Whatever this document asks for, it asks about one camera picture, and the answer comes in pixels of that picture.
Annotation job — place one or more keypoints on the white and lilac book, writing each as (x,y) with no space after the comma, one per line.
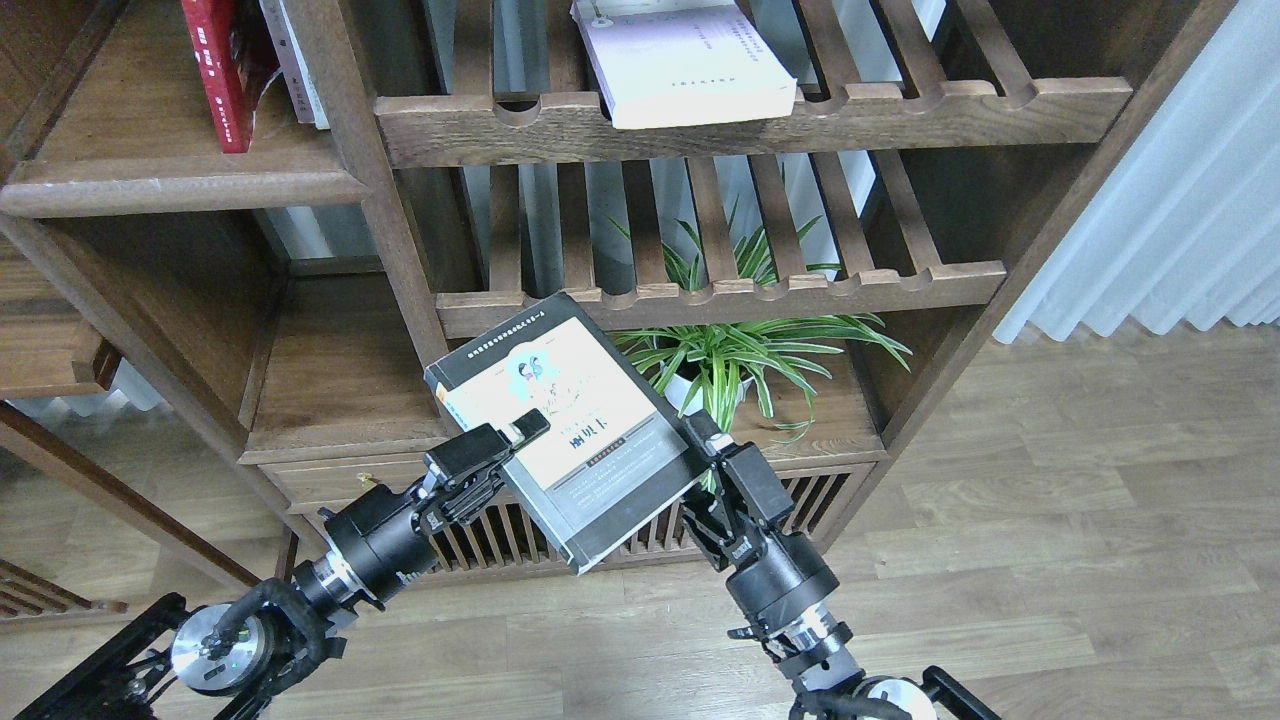
(667,64)

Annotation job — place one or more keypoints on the white curtain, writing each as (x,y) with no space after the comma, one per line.
(1187,227)

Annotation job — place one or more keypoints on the black and green book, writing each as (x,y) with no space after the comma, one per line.
(613,456)

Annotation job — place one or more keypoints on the upright white book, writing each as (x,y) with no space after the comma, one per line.
(297,77)

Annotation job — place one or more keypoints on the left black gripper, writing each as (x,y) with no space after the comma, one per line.
(381,542)

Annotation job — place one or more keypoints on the dark wooden bookshelf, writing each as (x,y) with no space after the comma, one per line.
(285,300)

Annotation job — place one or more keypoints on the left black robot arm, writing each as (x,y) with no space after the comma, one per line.
(253,649)

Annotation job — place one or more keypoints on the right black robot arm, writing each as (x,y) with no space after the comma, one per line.
(813,654)

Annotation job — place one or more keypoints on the green spider plant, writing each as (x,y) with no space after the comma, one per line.
(725,352)

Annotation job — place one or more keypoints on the red paperback book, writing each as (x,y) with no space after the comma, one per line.
(236,60)

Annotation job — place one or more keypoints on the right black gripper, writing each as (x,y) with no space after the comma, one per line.
(776,576)

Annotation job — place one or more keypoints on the white plant pot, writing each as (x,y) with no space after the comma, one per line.
(686,398)

